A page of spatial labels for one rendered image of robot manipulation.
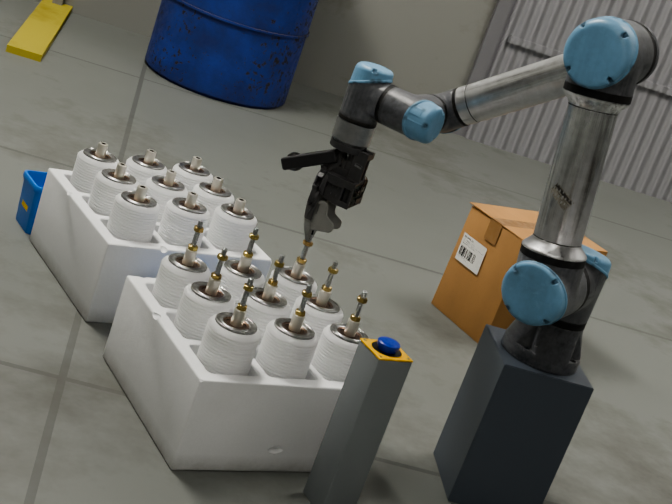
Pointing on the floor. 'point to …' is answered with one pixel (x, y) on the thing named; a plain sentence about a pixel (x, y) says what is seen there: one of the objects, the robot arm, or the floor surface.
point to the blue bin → (33, 184)
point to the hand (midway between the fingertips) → (307, 232)
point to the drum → (231, 47)
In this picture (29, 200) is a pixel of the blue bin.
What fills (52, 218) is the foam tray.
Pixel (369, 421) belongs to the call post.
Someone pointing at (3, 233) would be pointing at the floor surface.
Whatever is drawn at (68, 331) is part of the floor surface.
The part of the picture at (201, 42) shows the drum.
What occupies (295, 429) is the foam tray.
